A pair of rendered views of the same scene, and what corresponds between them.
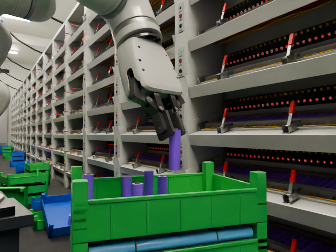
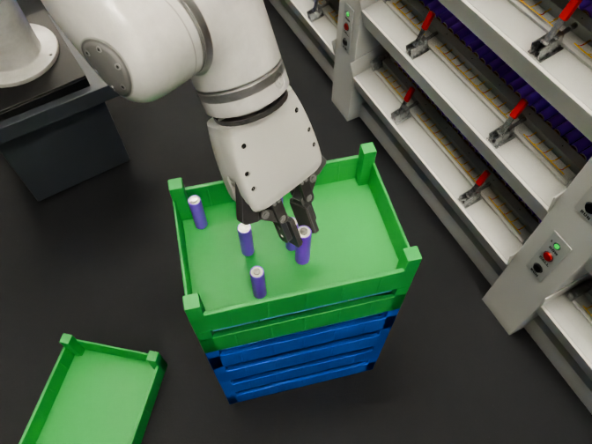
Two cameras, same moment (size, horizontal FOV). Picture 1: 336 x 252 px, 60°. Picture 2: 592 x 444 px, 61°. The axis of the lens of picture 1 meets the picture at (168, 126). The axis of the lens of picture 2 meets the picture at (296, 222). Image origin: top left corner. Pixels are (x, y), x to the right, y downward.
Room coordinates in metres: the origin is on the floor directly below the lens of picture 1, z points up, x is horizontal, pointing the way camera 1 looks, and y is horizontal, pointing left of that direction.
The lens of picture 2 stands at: (0.16, -0.03, 1.03)
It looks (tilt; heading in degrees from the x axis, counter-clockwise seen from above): 57 degrees down; 5
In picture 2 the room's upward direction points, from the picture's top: straight up
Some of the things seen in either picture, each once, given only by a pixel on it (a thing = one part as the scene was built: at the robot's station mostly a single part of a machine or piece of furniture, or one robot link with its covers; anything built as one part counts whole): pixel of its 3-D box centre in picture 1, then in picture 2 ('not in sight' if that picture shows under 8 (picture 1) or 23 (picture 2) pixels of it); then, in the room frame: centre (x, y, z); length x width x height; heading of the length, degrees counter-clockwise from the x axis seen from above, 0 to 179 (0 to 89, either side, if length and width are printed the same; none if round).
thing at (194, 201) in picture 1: (160, 191); (289, 233); (0.52, 0.01, 0.44); 0.30 x 0.20 x 0.08; 109
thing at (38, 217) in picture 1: (58, 215); not in sight; (1.81, 0.68, 0.04); 0.30 x 0.20 x 0.08; 122
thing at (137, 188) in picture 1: (137, 203); (258, 282); (0.44, 0.05, 0.44); 0.02 x 0.02 x 0.06
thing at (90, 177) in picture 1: (88, 190); (197, 211); (0.54, 0.15, 0.44); 0.02 x 0.02 x 0.06
